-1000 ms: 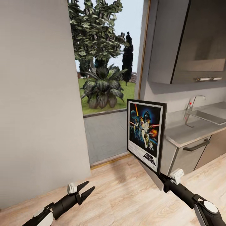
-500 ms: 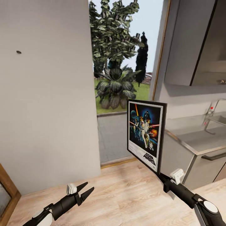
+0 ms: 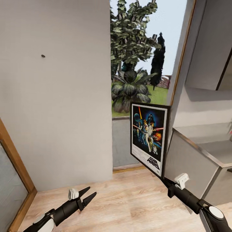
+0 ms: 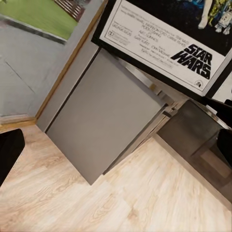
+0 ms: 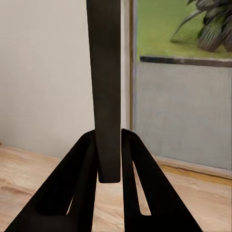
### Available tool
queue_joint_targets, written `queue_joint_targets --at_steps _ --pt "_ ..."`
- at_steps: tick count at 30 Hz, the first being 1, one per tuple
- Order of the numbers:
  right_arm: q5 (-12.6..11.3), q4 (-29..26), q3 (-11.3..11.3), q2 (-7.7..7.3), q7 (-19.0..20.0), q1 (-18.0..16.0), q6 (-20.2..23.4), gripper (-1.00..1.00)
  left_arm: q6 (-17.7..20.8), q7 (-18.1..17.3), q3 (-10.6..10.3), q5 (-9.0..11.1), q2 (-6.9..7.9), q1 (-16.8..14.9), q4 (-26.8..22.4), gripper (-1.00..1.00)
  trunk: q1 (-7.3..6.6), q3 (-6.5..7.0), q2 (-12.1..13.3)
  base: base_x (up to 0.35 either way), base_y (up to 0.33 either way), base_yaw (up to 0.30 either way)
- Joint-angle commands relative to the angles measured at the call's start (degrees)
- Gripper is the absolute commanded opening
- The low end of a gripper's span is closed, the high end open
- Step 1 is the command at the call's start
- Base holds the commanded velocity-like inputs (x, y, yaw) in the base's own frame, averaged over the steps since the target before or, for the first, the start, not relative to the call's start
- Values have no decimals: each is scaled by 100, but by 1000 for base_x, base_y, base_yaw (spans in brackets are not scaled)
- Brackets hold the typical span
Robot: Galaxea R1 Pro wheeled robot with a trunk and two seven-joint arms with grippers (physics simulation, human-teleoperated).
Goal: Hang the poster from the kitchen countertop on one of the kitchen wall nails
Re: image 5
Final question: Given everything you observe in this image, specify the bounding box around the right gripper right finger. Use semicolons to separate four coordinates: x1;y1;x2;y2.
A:
121;129;203;232

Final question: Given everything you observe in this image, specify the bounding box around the poster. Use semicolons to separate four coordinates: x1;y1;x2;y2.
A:
86;0;122;183

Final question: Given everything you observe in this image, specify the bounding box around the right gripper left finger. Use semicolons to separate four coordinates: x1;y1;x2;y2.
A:
5;129;98;232

